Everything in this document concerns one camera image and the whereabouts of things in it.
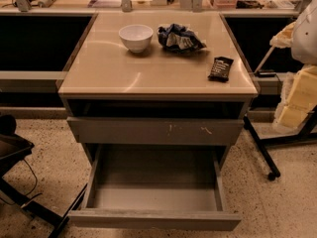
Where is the black rxbar chocolate bar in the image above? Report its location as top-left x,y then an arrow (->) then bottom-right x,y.
208,57 -> 234,82

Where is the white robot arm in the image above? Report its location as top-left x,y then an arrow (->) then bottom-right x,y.
269,0 -> 317,133

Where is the grey drawer cabinet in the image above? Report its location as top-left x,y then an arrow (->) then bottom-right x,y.
58,11 -> 258,163

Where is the closed grey top drawer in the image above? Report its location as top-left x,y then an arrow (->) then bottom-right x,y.
67,117 -> 243,146

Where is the open grey middle drawer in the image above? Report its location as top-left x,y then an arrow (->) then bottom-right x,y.
69,145 -> 241,231

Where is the crumpled blue chip bag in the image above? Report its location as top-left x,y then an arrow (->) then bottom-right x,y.
157,24 -> 206,54

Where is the white ceramic bowl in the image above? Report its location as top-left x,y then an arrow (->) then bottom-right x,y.
119,25 -> 154,53

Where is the white rod with black base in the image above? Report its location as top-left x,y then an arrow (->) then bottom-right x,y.
254,46 -> 275,75

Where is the black chair left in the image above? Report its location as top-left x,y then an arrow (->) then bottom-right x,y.
0,115 -> 87,238

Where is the black wheeled stand frame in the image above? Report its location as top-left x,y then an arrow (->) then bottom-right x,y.
244,106 -> 317,180

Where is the black cable on floor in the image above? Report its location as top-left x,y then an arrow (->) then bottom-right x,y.
20,158 -> 44,198

